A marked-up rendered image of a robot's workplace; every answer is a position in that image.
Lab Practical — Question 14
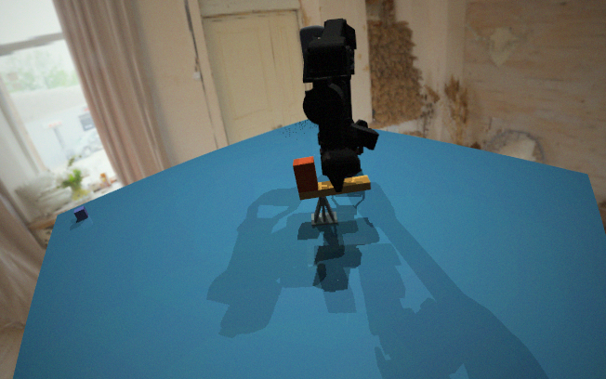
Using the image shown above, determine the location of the small blue cube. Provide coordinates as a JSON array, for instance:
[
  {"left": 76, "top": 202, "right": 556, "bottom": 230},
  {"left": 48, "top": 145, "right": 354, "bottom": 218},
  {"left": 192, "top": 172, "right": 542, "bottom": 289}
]
[{"left": 74, "top": 206, "right": 88, "bottom": 221}]

